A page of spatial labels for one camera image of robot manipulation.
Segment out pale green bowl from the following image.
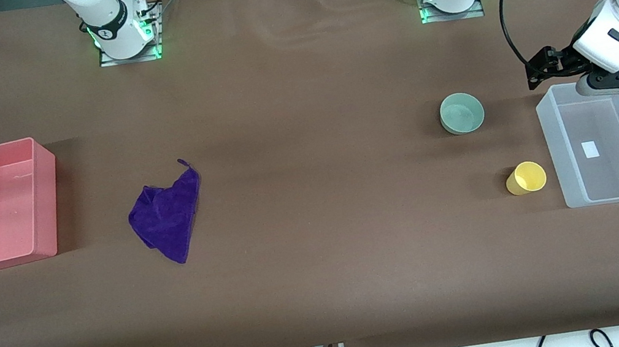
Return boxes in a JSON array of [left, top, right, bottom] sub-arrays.
[[436, 89, 488, 138]]

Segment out yellow cup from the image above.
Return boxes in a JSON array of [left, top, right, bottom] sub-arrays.
[[503, 159, 550, 198]]

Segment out purple cloth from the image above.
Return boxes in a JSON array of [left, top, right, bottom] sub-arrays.
[[120, 156, 213, 272]]

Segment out translucent white plastic bin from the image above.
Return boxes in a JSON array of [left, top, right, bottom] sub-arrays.
[[532, 75, 619, 214]]

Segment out brown table cover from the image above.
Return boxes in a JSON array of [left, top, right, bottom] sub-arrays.
[[0, 0, 619, 347]]

